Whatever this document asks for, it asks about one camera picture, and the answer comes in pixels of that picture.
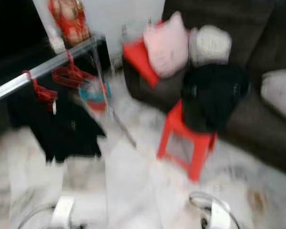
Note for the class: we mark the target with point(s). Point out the red hanger with white tag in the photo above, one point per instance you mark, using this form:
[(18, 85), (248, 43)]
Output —
[(42, 93)]

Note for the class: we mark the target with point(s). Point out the red plastic hanger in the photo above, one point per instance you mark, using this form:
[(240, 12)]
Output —
[(74, 74)]

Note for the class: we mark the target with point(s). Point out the silver metal clothes rack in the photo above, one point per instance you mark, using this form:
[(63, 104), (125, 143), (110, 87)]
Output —
[(14, 85)]

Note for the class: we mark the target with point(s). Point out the black shirt with small logo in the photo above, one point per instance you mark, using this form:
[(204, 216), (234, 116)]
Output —
[(62, 133)]

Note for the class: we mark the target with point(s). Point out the white tissue box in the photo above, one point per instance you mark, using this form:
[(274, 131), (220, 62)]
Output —
[(58, 43)]

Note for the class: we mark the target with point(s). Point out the red laughing figure statue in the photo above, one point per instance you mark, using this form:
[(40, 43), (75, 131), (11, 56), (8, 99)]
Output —
[(69, 21)]

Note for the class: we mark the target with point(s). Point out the red cushion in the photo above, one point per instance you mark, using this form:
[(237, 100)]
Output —
[(138, 59)]

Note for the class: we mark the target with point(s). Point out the red plastic stool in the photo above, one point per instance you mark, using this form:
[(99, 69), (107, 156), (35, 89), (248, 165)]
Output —
[(176, 126)]

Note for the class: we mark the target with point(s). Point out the pink cat cushion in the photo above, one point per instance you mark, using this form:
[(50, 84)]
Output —
[(167, 45)]

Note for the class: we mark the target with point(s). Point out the white fluffy cushion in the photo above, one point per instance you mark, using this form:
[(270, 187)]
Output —
[(209, 45), (279, 90)]

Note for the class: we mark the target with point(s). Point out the dark brown sofa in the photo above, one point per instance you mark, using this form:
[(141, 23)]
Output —
[(257, 129)]

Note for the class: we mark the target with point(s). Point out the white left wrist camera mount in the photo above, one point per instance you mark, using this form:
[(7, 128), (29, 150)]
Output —
[(62, 212)]

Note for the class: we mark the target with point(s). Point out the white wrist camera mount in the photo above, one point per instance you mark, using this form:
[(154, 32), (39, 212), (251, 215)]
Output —
[(220, 215), (62, 212)]

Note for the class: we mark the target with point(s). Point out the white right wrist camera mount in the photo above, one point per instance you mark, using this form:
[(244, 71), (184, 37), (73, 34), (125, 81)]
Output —
[(220, 215)]

